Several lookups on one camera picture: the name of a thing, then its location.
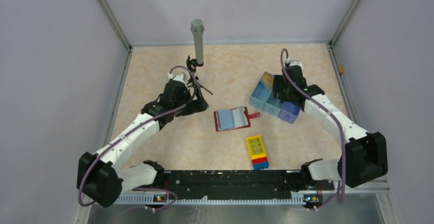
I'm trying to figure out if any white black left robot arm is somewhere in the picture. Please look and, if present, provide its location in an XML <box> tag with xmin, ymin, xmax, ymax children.
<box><xmin>77</xmin><ymin>76</ymin><xmax>208</xmax><ymax>207</ymax></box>

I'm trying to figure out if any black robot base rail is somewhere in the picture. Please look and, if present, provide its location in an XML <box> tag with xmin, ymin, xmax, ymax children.
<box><xmin>151</xmin><ymin>170</ymin><xmax>335</xmax><ymax>200</ymax></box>

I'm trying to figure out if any red leather card holder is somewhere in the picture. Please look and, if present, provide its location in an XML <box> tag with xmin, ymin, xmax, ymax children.
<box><xmin>213</xmin><ymin>106</ymin><xmax>261</xmax><ymax>132</ymax></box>

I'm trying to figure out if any black tripod stand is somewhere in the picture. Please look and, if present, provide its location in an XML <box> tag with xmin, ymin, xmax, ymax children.
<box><xmin>186</xmin><ymin>55</ymin><xmax>213</xmax><ymax>95</ymax></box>

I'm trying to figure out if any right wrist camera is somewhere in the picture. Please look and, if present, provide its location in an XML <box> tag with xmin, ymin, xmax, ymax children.
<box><xmin>284</xmin><ymin>59</ymin><xmax>303</xmax><ymax>68</ymax></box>

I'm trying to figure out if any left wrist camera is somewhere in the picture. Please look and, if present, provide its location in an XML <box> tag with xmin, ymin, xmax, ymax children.
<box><xmin>167</xmin><ymin>73</ymin><xmax>189</xmax><ymax>85</ymax></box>

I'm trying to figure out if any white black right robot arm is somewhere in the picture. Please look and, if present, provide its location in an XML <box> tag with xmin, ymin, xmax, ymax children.
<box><xmin>273</xmin><ymin>62</ymin><xmax>388</xmax><ymax>189</ymax></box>

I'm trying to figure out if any grey microphone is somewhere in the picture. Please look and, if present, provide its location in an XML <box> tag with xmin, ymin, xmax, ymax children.
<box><xmin>190</xmin><ymin>19</ymin><xmax>205</xmax><ymax>66</ymax></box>

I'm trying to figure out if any yellow red blue toy block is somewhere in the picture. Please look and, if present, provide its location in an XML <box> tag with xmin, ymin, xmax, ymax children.
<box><xmin>246</xmin><ymin>135</ymin><xmax>269</xmax><ymax>171</ymax></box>

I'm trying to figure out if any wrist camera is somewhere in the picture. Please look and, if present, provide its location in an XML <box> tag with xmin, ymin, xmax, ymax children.
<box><xmin>167</xmin><ymin>73</ymin><xmax>189</xmax><ymax>85</ymax></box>
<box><xmin>284</xmin><ymin>59</ymin><xmax>303</xmax><ymax>68</ymax></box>

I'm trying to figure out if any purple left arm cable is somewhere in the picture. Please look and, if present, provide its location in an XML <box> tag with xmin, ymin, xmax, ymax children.
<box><xmin>78</xmin><ymin>65</ymin><xmax>199</xmax><ymax>211</ymax></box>

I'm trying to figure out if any blue three-slot card box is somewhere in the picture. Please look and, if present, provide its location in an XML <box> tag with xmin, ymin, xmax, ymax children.
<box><xmin>249</xmin><ymin>80</ymin><xmax>300</xmax><ymax>124</ymax></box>

